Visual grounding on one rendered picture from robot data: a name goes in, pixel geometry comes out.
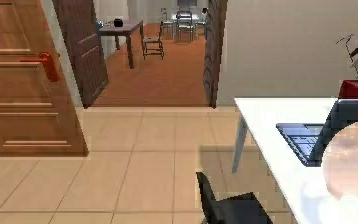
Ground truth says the grey metal chair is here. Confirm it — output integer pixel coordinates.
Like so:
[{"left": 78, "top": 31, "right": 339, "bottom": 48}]
[
  {"left": 159, "top": 7, "right": 175, "bottom": 40},
  {"left": 175, "top": 11, "right": 195, "bottom": 43}
]

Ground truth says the light brown panelled door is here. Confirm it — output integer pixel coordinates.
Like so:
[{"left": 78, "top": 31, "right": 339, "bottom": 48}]
[{"left": 0, "top": 0, "right": 89, "bottom": 158}]

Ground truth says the red plant pot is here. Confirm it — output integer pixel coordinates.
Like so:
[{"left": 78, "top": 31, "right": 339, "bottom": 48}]
[{"left": 338, "top": 79, "right": 358, "bottom": 100}]

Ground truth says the dark brown table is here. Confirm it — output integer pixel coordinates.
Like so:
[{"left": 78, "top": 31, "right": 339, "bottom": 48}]
[{"left": 98, "top": 19, "right": 145, "bottom": 70}]

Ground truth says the dark brown panelled door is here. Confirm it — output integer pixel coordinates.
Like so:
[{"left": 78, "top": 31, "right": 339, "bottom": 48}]
[{"left": 52, "top": 0, "right": 109, "bottom": 109}]

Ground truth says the dark blue laptop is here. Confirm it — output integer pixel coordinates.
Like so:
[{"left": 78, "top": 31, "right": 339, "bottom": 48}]
[{"left": 275, "top": 99, "right": 358, "bottom": 168}]

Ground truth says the white table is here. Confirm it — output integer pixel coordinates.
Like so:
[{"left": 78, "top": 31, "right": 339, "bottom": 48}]
[{"left": 230, "top": 97, "right": 358, "bottom": 224}]

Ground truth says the pale dining table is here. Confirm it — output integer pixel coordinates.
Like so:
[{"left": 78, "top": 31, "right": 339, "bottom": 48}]
[{"left": 161, "top": 12, "right": 209, "bottom": 24}]

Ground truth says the orange door handle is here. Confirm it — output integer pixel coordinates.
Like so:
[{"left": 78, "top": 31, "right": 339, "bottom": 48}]
[{"left": 19, "top": 51, "right": 61, "bottom": 83}]

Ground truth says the pale pink round ball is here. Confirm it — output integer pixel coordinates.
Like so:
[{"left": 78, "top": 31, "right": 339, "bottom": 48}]
[{"left": 320, "top": 117, "right": 358, "bottom": 203}]

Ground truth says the black chair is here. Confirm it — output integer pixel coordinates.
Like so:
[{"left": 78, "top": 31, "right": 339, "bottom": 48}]
[{"left": 195, "top": 171, "right": 275, "bottom": 224}]

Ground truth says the dark wooden chair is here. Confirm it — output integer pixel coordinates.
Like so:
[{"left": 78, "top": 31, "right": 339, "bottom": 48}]
[{"left": 139, "top": 21, "right": 165, "bottom": 61}]

